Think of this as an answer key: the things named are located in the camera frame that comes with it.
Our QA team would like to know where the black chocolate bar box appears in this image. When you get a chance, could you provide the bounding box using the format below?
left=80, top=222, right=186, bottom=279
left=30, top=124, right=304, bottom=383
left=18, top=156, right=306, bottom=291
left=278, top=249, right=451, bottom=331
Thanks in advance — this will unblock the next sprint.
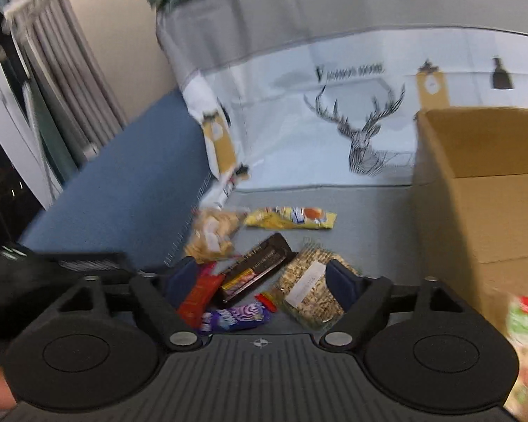
left=220, top=233, right=298, bottom=305

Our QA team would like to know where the dark cabinet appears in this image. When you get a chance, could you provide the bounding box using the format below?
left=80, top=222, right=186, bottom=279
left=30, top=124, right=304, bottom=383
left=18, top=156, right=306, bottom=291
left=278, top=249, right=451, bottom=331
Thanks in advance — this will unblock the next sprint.
left=0, top=112, right=45, bottom=269

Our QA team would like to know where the blue mat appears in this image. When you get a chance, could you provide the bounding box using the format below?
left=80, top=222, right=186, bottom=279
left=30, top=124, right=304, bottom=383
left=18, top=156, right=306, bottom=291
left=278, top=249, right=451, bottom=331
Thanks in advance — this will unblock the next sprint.
left=20, top=90, right=215, bottom=273

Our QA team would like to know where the purple snack packet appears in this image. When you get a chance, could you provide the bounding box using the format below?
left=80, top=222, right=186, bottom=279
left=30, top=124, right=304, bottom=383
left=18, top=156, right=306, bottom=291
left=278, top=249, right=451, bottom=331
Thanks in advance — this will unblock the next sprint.
left=198, top=301, right=274, bottom=334

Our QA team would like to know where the clear seed cracker packet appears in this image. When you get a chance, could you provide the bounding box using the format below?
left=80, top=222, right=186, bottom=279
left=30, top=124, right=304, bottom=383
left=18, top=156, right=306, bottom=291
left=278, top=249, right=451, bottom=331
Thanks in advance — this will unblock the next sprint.
left=273, top=237, right=362, bottom=331

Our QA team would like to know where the yellow snack packet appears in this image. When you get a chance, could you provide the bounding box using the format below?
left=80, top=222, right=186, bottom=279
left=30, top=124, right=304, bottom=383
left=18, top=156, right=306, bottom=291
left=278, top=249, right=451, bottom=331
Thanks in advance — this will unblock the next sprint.
left=244, top=206, right=338, bottom=231

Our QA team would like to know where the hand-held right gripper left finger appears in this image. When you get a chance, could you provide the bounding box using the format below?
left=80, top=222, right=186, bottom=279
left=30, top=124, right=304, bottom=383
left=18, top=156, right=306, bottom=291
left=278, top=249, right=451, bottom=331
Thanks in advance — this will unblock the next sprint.
left=58, top=257, right=203, bottom=351

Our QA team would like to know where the small red wrapper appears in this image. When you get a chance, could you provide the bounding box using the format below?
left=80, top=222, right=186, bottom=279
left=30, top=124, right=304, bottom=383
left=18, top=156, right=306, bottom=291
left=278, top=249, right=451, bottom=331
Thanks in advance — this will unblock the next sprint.
left=255, top=292, right=278, bottom=313

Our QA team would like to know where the tan crisps bag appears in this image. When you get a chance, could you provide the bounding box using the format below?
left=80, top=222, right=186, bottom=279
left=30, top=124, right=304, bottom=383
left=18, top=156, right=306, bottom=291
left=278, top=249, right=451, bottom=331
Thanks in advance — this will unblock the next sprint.
left=184, top=206, right=244, bottom=265

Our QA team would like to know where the cardboard box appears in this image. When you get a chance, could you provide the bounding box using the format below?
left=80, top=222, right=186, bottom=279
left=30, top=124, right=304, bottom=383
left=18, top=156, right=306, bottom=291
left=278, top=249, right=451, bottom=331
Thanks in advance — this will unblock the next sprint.
left=411, top=106, right=528, bottom=422

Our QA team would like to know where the white door panel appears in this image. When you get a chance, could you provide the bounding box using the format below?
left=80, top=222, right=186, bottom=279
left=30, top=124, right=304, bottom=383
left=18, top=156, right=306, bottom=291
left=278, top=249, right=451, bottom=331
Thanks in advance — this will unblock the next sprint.
left=0, top=37, right=64, bottom=210

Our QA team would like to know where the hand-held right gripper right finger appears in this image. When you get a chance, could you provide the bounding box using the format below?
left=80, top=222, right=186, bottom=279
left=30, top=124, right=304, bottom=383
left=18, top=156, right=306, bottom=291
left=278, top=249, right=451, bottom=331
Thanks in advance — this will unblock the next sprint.
left=319, top=259, right=467, bottom=351

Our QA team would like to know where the red topped snack packet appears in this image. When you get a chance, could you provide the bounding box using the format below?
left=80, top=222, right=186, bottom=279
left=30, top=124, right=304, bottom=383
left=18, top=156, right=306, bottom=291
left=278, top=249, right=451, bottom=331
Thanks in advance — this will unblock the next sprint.
left=504, top=294, right=528, bottom=362

